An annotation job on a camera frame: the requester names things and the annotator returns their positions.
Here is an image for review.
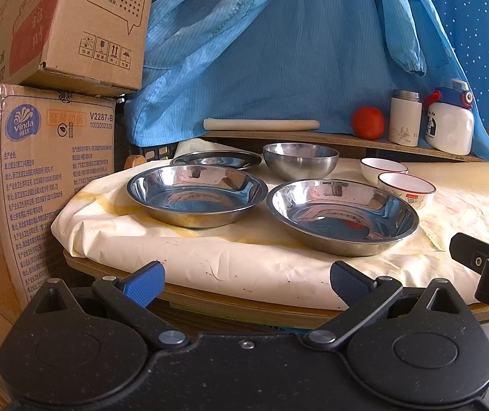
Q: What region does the white rolling stick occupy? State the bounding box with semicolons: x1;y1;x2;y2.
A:
203;118;320;132

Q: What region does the white thermos cup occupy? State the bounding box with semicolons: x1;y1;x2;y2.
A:
388;89;423;148

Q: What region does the lower Vinda cardboard box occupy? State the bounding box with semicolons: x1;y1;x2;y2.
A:
0;84;115;322

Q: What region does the light blue hanging garment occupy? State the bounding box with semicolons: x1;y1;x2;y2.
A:
124;0;489;161

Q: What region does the wooden shelf board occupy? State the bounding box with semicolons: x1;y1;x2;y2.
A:
202;130;482;162

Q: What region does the red tomato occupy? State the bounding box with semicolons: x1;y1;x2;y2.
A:
351;106;385;140

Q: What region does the black yellow crate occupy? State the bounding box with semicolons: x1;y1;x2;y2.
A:
114;95;178;172

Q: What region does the white red-rimmed bowl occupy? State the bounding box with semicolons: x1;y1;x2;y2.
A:
361;158;408;186
377;173;437;210

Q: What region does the deep steel bowl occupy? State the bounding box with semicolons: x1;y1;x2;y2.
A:
263;142;339;181

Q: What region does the cream paper table cover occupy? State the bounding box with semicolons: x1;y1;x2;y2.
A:
51;161;489;310

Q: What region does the upper cardboard box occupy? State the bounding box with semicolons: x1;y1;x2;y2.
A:
0;0;152;98

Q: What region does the steel plate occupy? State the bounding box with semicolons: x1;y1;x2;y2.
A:
171;150;262;171
127;164;269;229
266;179;419;257

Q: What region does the white red-rimmed bowl front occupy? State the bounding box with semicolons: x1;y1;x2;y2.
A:
377;173;437;210

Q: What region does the white blue water bottle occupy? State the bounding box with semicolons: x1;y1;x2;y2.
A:
424;79;475;156

